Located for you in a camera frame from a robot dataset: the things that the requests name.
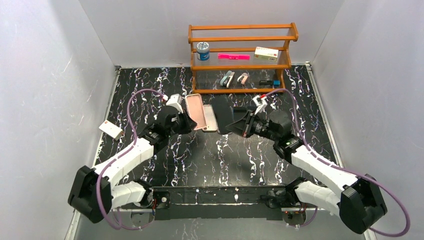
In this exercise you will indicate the black motor mount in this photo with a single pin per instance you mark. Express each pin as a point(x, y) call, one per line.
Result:
point(161, 199)
point(293, 211)

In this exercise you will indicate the pink white stapler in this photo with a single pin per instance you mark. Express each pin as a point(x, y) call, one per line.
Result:
point(242, 78)

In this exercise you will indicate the dark phone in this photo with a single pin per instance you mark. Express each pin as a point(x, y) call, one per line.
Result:
point(239, 111)

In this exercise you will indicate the orange wooden shelf rack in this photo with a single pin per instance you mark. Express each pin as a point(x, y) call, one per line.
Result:
point(240, 39)

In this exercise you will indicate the beige phone case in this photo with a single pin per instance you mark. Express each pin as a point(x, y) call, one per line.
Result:
point(210, 119)

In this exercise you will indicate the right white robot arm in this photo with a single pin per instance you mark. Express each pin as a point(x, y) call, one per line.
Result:
point(356, 200)

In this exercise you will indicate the white cardboard box on shelf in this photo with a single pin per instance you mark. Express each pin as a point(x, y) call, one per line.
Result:
point(264, 53)

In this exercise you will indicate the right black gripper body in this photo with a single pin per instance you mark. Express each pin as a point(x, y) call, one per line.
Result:
point(248, 122)

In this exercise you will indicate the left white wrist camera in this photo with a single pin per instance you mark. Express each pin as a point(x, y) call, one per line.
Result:
point(173, 104)

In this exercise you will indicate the white box with red label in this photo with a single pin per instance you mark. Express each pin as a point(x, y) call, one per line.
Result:
point(111, 130)

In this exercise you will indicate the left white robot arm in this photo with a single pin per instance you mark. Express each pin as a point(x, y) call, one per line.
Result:
point(97, 190)

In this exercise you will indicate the blue grey stapler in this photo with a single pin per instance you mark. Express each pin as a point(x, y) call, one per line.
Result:
point(227, 79)

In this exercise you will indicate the right black motor mount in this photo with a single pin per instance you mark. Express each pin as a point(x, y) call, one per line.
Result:
point(293, 211)

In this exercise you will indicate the pink plastic ruler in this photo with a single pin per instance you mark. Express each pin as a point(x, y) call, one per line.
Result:
point(228, 56)

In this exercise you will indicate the left black motor mount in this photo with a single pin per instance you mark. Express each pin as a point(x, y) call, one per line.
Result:
point(161, 199)

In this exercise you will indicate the black blue small device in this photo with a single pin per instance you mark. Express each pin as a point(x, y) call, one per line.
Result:
point(270, 83)

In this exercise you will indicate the blue white round jar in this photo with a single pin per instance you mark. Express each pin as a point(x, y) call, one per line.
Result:
point(203, 51)

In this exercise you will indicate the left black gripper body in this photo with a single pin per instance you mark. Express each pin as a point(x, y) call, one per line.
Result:
point(185, 122)

